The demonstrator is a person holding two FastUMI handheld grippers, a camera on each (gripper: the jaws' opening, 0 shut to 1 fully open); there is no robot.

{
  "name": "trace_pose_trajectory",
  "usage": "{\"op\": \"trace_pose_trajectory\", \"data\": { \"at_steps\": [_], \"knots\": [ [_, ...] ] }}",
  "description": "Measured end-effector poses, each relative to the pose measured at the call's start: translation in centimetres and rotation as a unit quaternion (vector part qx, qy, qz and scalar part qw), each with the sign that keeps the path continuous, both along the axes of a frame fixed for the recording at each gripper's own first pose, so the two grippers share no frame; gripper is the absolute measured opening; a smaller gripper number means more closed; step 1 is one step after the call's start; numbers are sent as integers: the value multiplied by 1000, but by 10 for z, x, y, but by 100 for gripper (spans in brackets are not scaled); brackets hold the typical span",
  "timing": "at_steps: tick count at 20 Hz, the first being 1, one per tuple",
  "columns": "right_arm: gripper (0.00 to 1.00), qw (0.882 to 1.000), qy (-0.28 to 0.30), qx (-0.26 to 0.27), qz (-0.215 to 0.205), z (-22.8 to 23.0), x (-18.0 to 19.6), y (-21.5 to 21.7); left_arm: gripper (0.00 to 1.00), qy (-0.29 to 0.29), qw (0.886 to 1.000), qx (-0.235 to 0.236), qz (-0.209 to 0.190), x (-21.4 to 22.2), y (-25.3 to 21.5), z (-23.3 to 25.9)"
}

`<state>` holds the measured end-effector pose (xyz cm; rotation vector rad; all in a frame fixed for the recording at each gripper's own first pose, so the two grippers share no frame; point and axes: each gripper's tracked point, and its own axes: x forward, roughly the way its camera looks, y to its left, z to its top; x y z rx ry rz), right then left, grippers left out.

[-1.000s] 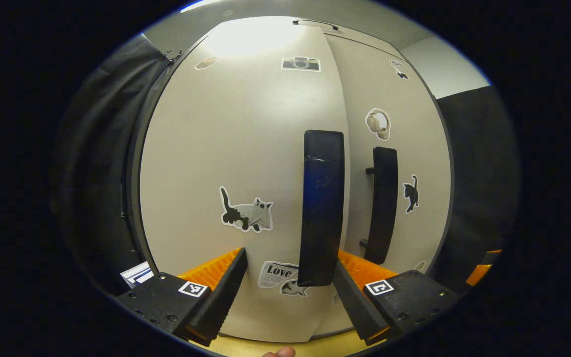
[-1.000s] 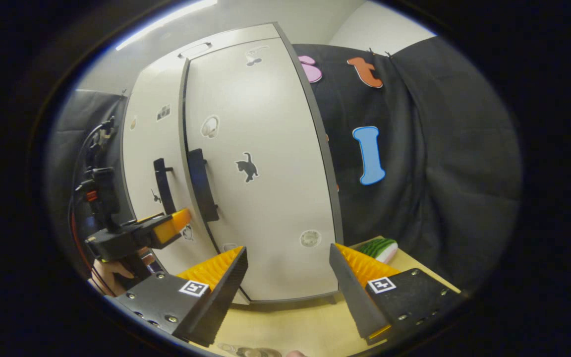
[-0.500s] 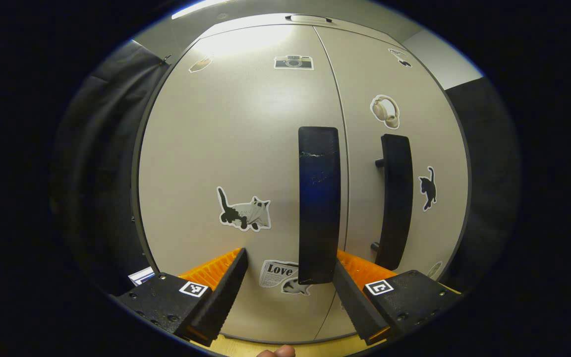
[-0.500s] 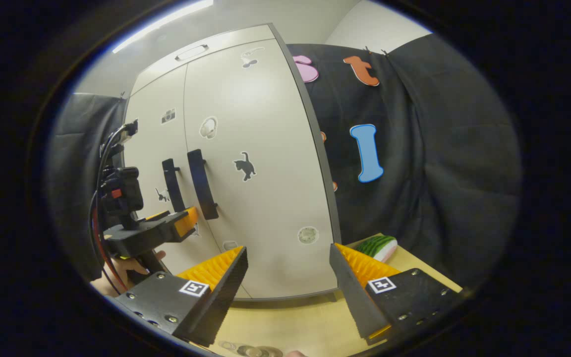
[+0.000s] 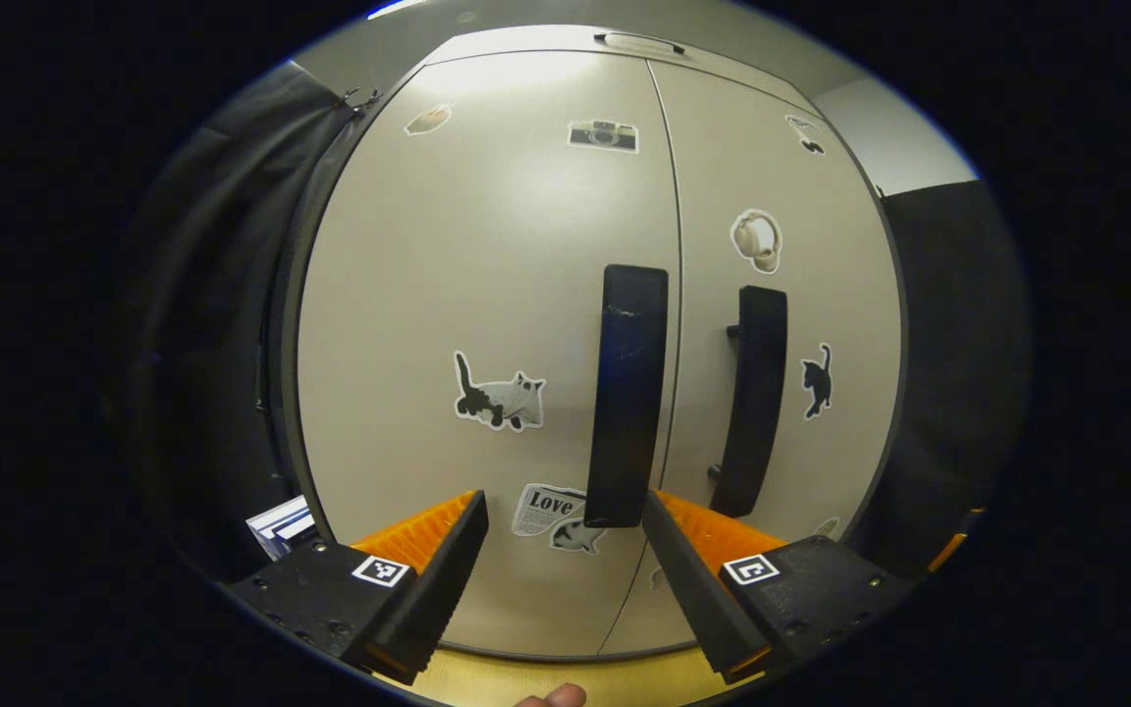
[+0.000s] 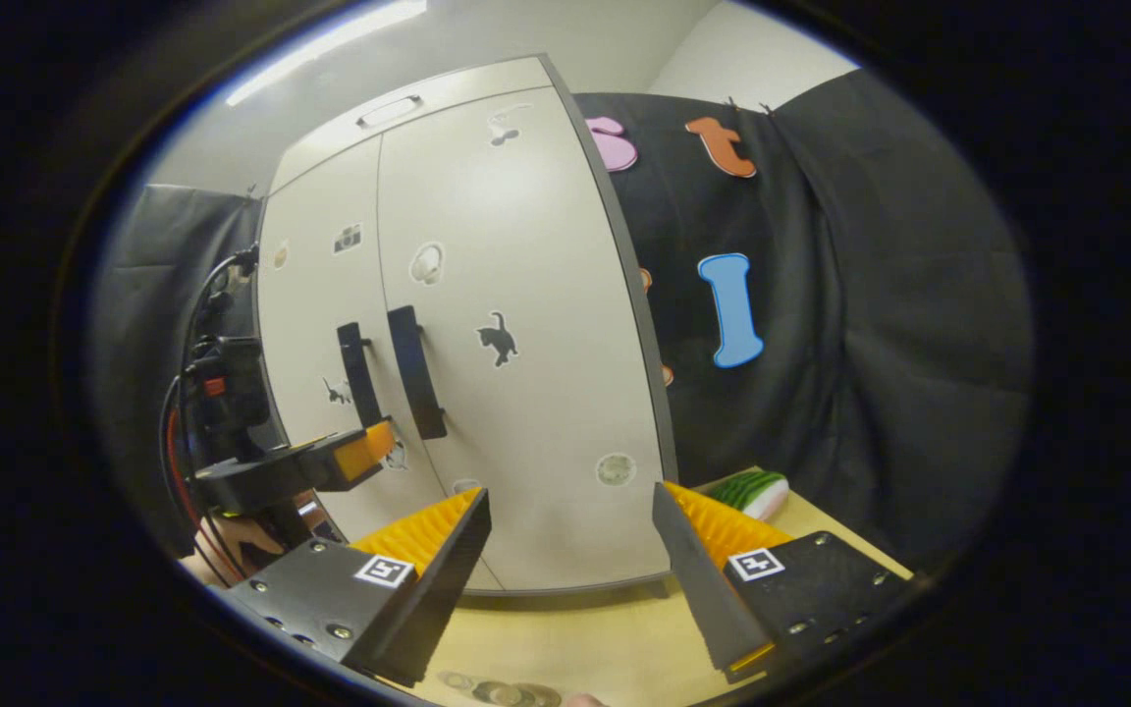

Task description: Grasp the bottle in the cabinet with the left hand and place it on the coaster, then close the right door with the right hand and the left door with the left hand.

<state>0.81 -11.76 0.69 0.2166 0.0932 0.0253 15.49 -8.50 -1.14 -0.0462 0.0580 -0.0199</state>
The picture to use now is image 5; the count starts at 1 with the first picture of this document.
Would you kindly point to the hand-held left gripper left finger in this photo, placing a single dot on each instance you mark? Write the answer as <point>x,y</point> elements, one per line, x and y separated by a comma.
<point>428,589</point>

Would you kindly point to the white and blue box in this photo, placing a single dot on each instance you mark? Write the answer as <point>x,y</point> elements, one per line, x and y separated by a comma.
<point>281,525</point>

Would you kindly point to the white cabinet door headphones sticker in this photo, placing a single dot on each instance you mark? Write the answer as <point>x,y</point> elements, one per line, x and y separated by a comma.
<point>840,295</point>

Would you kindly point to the black backdrop cloth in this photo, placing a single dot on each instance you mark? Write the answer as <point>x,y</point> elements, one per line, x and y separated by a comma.
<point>958,373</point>
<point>202,295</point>

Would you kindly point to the ceiling light strip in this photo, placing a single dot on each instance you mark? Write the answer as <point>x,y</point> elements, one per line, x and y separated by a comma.
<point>394,8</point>

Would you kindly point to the white and grey cabinet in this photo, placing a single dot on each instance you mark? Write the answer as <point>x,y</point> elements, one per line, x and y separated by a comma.
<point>281,324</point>

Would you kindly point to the white cabinet door camera sticker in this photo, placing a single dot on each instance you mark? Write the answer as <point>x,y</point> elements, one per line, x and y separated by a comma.
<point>487,245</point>

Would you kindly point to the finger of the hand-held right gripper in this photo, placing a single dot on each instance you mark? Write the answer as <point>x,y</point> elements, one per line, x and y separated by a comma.
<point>948,552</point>

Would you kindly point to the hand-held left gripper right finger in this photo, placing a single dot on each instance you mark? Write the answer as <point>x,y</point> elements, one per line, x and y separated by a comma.
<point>688,589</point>

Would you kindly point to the white cabinet drawer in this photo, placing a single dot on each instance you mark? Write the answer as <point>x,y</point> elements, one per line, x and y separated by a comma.
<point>526,41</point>

